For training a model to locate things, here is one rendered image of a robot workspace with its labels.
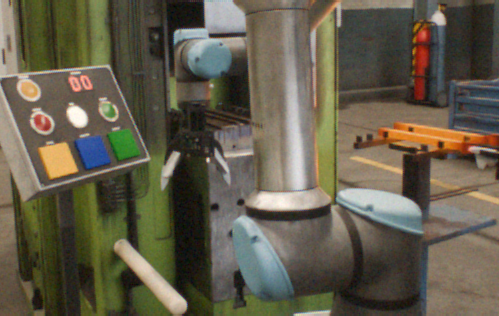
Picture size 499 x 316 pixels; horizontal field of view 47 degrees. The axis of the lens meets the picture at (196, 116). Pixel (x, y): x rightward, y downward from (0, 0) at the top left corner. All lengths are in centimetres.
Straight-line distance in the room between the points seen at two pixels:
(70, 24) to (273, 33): 141
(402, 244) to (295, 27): 32
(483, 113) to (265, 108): 489
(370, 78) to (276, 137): 903
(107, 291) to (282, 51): 129
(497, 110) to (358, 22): 444
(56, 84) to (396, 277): 91
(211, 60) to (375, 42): 874
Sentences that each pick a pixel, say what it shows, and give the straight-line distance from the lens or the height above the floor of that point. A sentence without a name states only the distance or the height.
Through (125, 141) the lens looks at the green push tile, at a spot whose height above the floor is 102.
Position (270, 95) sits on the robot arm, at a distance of 75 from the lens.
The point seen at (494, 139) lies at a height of 93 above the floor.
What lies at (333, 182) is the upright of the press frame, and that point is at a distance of 221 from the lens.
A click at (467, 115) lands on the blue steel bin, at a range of 566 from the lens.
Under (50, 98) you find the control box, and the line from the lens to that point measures 140.
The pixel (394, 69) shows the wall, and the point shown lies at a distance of 1007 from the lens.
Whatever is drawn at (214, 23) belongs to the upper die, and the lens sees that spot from 171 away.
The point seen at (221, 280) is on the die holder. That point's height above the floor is 53.
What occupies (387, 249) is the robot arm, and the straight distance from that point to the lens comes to 83.
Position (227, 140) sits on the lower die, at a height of 95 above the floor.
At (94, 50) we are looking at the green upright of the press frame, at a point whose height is 123.
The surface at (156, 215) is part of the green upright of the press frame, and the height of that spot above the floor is 70.
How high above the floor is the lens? 130
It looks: 9 degrees down
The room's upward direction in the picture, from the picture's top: 2 degrees counter-clockwise
